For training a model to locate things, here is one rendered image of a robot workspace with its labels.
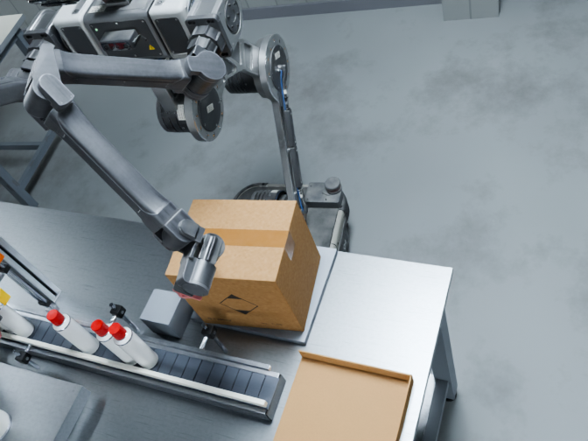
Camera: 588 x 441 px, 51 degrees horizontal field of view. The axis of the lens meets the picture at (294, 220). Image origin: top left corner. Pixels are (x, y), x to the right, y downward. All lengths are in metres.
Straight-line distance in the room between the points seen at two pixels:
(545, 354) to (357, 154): 1.33
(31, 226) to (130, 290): 0.56
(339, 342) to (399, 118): 1.83
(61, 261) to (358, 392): 1.13
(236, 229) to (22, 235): 1.04
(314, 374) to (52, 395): 0.74
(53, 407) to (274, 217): 0.81
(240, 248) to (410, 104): 1.98
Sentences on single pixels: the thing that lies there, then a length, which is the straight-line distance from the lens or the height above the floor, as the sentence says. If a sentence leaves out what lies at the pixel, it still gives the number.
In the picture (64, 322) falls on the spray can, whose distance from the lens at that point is 1.78.
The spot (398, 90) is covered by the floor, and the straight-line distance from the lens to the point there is 3.45.
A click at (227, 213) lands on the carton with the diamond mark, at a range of 1.64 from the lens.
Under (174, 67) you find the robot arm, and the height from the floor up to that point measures 1.50.
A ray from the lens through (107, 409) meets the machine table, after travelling 1.87.
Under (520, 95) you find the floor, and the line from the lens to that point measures 3.34.
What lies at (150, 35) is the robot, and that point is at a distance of 1.71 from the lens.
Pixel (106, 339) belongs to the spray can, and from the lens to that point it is 1.69.
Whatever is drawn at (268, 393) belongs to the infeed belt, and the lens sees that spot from 1.62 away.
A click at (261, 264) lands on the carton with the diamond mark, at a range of 1.51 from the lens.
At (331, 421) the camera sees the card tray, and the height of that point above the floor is 0.83.
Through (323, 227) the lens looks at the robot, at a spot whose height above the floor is 0.24.
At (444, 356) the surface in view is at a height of 0.42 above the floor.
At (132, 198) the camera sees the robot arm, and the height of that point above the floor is 1.46.
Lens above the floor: 2.32
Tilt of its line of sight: 51 degrees down
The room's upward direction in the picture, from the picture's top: 25 degrees counter-clockwise
